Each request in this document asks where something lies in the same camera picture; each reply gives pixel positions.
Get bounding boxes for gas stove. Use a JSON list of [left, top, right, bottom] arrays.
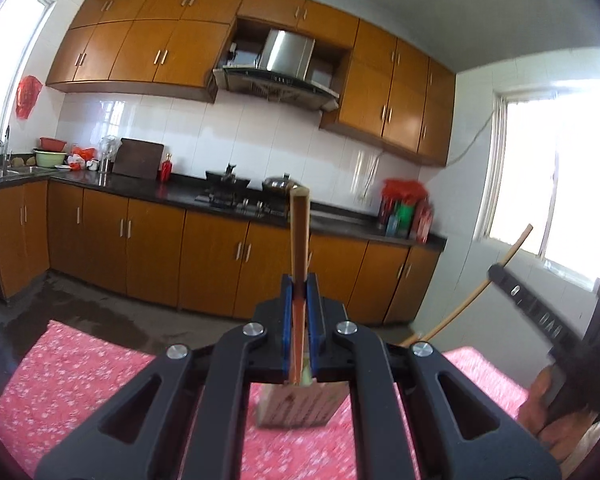
[[195, 187, 289, 219]]

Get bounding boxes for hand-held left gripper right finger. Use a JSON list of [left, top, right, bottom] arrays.
[[305, 272, 563, 480]]

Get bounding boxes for wooden chopstick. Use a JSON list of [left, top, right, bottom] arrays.
[[399, 224, 535, 349]]

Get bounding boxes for red hanging plastic bag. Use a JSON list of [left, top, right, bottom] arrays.
[[16, 75, 44, 121]]

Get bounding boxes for red bag of condiment bottles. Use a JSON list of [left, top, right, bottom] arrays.
[[377, 178, 436, 245]]

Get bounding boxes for green basin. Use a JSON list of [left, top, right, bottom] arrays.
[[34, 149, 71, 169]]

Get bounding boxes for perforated metal utensil holder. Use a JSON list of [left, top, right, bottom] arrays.
[[254, 185, 354, 430]]

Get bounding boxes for dark wooden cutting board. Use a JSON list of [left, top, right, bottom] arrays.
[[112, 137, 166, 181]]

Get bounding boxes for bright window with white frame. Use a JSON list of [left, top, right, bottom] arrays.
[[480, 86, 600, 292]]

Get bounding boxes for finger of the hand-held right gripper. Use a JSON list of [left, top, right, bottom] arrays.
[[486, 262, 587, 357]]

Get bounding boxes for black kitchen countertop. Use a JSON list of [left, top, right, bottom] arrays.
[[0, 166, 449, 254]]

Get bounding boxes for clear jar with utensils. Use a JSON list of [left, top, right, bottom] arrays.
[[97, 135, 119, 174]]

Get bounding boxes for bright window beside sink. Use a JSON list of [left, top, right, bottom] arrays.
[[0, 0, 59, 142]]

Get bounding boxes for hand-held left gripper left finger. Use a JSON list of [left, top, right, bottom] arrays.
[[34, 272, 295, 480]]

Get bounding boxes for steel range hood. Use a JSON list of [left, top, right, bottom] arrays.
[[212, 29, 341, 113]]

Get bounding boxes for brown lower kitchen cabinets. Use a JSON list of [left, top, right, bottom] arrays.
[[0, 179, 441, 327]]

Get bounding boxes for pink floral tablecloth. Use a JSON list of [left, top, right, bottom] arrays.
[[0, 319, 546, 480]]

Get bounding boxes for black wok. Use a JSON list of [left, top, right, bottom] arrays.
[[205, 162, 251, 191]]

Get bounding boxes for red and white plastic bag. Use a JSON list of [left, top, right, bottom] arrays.
[[67, 146, 99, 169]]

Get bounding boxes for dark lidded pot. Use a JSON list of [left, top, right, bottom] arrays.
[[261, 172, 301, 196]]

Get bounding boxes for person's right hand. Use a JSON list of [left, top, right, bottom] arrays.
[[518, 367, 589, 462]]

